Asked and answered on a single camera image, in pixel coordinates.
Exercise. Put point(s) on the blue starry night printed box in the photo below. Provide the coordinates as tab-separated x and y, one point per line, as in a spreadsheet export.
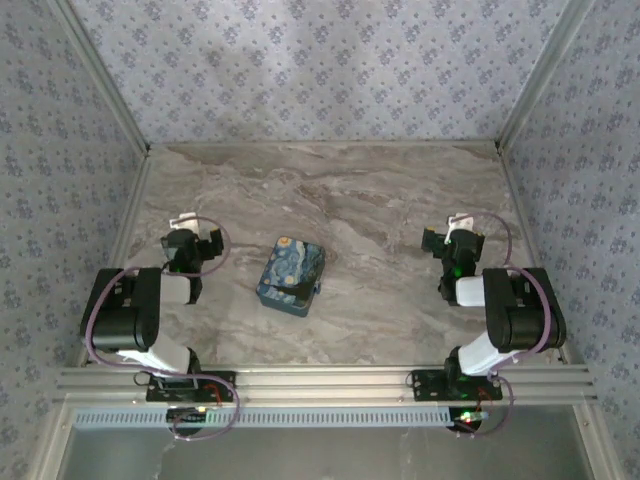
292	270

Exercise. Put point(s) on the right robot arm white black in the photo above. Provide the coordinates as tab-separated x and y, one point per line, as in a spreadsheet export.
520	320

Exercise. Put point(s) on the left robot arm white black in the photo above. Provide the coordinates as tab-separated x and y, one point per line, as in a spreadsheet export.
125	310

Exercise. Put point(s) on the grey metal shelf panel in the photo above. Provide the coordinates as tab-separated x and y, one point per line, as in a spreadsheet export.
325	455

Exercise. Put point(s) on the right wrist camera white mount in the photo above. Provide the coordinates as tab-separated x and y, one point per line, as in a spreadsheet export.
460	224

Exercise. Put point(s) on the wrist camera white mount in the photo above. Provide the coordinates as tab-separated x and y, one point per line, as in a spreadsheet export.
182	221
460	224

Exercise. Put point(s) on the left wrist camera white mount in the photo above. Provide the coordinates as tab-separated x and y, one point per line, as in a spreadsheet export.
182	221

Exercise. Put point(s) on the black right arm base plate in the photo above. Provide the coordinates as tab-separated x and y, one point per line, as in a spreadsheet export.
425	385

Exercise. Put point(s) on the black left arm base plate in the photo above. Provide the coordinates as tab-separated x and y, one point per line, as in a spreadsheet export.
220	385

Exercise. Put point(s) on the aluminium rear rail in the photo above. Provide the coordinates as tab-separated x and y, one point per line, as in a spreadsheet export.
325	144

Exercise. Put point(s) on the aluminium mounting rail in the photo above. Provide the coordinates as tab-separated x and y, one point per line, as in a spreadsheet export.
325	385

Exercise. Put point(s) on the aluminium corner post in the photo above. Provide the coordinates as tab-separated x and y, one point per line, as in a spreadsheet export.
104	75
542	75

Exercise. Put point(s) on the aluminium frame leg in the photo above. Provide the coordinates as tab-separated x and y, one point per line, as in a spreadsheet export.
594	440
52	440

